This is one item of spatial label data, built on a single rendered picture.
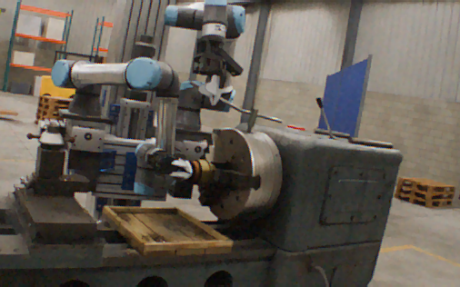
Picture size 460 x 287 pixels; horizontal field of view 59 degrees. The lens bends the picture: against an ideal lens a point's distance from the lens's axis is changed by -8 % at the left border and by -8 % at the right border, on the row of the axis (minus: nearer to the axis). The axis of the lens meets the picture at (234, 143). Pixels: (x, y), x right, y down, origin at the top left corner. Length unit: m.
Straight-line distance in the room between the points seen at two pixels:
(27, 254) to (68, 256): 0.10
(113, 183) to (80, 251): 0.97
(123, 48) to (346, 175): 1.23
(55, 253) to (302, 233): 0.81
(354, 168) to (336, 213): 0.18
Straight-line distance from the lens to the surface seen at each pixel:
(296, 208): 1.48
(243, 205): 1.43
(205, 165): 1.43
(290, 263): 1.55
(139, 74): 1.61
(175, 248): 1.28
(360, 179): 1.69
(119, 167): 2.04
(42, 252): 1.10
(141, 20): 2.23
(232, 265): 1.46
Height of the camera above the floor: 1.33
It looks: 5 degrees down
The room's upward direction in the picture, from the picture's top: 10 degrees clockwise
